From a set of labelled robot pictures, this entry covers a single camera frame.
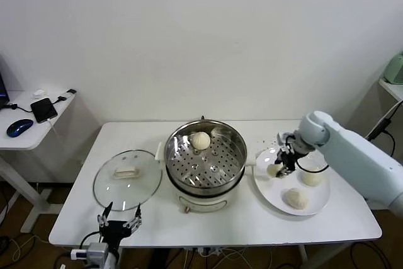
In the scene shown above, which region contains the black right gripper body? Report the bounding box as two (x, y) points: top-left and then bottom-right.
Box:
(280, 151), (298, 172)

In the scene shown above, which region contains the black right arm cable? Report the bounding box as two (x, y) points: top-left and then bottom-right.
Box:
(295, 155), (330, 175)

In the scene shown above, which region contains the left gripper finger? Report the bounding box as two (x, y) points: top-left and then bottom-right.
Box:
(123, 203), (142, 229)
(96, 201), (113, 227)

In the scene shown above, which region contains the black power adapter cable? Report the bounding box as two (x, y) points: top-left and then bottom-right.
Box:
(366, 118), (396, 158)

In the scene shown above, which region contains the white side desk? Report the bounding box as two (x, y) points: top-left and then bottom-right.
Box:
(0, 89), (78, 235)

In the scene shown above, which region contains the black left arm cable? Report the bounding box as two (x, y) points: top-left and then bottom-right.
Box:
(78, 230), (103, 251)

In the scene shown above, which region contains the black smartphone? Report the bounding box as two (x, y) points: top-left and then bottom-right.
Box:
(30, 98), (59, 124)

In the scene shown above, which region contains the mint green appliance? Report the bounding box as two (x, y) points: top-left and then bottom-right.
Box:
(381, 50), (403, 86)

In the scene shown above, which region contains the white round plate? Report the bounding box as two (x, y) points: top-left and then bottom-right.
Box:
(253, 147), (331, 217)

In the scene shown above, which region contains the white steamed baozi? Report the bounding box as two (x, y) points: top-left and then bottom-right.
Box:
(266, 163), (283, 179)
(282, 187), (309, 210)
(190, 131), (211, 151)
(302, 169), (324, 187)

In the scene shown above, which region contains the perforated steel steamer basket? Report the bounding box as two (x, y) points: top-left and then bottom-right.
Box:
(154, 120), (256, 197)

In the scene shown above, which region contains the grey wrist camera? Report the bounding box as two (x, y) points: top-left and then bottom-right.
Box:
(276, 132), (297, 149)
(86, 242), (110, 262)

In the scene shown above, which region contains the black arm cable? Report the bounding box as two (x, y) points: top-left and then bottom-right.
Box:
(78, 230), (103, 251)
(295, 155), (330, 175)

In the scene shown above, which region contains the dark laptop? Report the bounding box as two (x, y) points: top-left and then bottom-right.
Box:
(0, 54), (10, 111)

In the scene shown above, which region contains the white shelf board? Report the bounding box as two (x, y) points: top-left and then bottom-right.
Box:
(377, 78), (403, 103)

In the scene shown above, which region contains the cream electric cooker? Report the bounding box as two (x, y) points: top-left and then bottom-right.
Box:
(165, 164), (253, 215)

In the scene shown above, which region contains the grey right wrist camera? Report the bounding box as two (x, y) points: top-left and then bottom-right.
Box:
(276, 132), (297, 149)

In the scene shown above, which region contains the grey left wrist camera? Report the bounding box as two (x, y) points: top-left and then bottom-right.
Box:
(86, 242), (110, 262)

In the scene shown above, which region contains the thin white wall cable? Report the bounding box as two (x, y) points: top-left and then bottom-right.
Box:
(366, 100), (403, 139)

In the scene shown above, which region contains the round glass pot lid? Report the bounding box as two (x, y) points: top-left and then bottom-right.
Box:
(93, 149), (164, 212)

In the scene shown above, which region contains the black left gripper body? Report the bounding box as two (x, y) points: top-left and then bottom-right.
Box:
(99, 220), (133, 248)

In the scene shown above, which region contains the black cable with adapter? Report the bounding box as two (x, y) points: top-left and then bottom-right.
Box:
(0, 88), (78, 115)

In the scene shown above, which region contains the blue computer mouse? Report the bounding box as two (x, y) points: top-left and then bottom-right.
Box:
(6, 118), (35, 139)

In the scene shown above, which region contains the white phone charging cable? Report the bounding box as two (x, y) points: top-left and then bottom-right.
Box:
(46, 118), (69, 150)

